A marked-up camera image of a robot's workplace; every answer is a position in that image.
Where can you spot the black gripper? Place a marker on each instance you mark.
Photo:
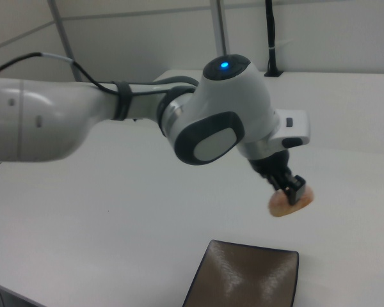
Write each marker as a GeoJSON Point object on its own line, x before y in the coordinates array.
{"type": "Point", "coordinates": [272, 166]}

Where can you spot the sugared orange bread roll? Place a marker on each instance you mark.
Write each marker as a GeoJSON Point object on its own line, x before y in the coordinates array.
{"type": "Point", "coordinates": [280, 206]}

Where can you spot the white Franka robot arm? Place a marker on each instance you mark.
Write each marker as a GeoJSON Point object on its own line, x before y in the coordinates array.
{"type": "Point", "coordinates": [121, 118]}

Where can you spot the brown square ceramic plate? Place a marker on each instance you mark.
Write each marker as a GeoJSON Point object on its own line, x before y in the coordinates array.
{"type": "Point", "coordinates": [246, 278]}

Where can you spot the black pole with base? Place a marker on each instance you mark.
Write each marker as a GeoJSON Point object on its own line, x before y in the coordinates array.
{"type": "Point", "coordinates": [271, 38]}

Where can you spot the grey partition frame post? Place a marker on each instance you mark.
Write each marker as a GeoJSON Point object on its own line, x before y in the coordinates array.
{"type": "Point", "coordinates": [220, 25]}
{"type": "Point", "coordinates": [65, 41]}

